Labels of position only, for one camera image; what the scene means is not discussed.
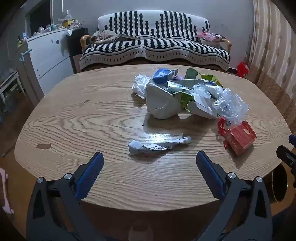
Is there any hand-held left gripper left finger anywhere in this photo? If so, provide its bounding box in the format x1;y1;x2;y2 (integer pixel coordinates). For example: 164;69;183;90
26;152;107;241

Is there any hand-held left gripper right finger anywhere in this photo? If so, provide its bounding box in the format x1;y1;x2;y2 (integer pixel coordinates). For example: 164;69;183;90
196;151;273;241

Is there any black round bin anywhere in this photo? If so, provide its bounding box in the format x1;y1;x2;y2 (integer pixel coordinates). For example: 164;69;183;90
272;162;288;202

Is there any green white torn carton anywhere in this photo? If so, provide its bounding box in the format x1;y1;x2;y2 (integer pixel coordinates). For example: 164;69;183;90
167;68;224;116

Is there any blue white plastic bag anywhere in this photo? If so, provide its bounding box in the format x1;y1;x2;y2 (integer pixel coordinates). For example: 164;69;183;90
153;68;179;88

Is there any red cardboard box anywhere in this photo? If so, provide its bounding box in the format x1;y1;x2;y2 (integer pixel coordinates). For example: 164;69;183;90
225;120;258;156

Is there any red ribbon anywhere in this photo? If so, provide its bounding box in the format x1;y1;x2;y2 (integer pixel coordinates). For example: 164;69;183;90
217;117;229;149

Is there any crumpled printed paper strip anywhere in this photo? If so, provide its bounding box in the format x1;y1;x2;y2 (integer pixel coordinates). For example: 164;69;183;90
128;136;191;156

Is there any clear plastic wrap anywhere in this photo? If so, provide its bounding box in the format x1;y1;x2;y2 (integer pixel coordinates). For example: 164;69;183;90
193;84;250;124

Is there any red bag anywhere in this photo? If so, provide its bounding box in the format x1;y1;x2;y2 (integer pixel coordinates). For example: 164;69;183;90
237;61;250;78

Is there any pink soft item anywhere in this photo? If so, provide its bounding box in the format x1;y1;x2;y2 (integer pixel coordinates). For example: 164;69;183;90
0;168;15;214

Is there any white paper bag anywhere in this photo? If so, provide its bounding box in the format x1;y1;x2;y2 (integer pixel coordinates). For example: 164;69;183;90
146;82;182;120

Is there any beige patterned curtain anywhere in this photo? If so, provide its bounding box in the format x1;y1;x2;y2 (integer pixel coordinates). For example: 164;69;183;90
248;0;296;130

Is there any brown cardboard box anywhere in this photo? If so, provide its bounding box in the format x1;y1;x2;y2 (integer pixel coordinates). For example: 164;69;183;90
73;54;82;73

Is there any white rack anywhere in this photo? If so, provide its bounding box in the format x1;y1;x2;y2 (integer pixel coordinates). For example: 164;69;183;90
0;70;25;105

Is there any white dresser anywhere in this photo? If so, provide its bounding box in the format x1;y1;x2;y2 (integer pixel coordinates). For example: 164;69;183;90
25;28;74;95

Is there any pink printed cushion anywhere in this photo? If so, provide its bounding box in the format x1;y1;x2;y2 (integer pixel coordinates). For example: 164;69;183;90
195;32;226;42

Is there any black cabinet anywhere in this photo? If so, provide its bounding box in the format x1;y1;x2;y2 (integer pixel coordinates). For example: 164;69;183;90
66;27;89;75

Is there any black white striped sofa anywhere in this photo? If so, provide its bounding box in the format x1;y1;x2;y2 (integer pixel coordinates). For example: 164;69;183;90
79;10;231;71

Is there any beige plush toy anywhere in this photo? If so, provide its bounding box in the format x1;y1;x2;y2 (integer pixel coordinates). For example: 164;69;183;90
91;30;119;44

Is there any grey book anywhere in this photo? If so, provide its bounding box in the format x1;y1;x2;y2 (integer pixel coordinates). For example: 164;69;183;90
118;34;141;42

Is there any clutter of small items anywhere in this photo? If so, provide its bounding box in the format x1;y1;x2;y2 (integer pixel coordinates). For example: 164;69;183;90
30;14;81;35

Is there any light blue handle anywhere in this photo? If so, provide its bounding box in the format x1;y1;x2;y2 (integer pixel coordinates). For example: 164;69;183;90
20;49;33;62

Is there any wooden frame sofa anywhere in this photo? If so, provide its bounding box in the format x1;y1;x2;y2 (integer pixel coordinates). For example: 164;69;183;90
80;35;232;72

